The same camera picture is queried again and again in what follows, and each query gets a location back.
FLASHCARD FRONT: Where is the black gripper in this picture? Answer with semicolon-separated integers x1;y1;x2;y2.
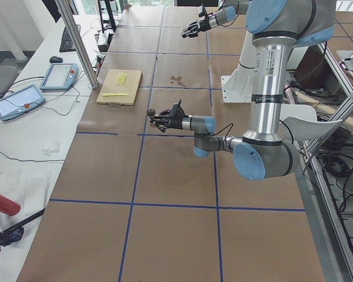
150;113;191;133
181;16;214;38

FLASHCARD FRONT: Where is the steel double jigger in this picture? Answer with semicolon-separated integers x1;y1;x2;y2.
146;109;156;127

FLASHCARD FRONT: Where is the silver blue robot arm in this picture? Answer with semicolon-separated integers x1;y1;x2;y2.
147;1;336;180
181;1;250;38

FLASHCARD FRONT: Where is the bamboo cutting board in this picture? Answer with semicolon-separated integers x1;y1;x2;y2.
96;69;142;106

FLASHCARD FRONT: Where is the lemon slice one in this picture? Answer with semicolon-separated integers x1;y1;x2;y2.
116;77;125;85

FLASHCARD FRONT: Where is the yellow plastic knife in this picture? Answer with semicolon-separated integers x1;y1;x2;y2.
102;92;129;97

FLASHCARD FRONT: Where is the far teach pendant tablet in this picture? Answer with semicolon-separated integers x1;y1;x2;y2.
39;63;79;92

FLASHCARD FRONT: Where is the teach pendant tablet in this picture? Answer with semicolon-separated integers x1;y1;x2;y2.
39;63;79;92
0;85;45;122

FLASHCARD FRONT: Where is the crumpled white tissue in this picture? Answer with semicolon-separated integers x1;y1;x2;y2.
42;139;61;156

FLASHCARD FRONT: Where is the black keyboard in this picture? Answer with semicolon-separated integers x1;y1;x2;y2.
59;27;76;53

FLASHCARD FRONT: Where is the black computer mouse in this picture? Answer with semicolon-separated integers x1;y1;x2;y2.
49;56;63;63

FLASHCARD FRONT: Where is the white chair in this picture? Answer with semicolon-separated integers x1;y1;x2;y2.
279;104;342;141

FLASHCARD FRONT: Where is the near teach pendant tablet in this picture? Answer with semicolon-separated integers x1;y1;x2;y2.
0;85;45;122

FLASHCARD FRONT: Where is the person in black clothes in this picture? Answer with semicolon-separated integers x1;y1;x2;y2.
42;0;59;15

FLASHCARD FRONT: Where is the red cylinder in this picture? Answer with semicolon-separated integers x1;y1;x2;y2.
0;194;21;216

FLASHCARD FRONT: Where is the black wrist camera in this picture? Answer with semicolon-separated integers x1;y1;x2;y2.
170;99;185;119
198;6;207;18

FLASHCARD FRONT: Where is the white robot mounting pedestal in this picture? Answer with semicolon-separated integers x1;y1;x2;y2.
221;31;256;103

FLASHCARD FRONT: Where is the aluminium frame post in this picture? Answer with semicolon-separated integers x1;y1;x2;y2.
55;0;99;89

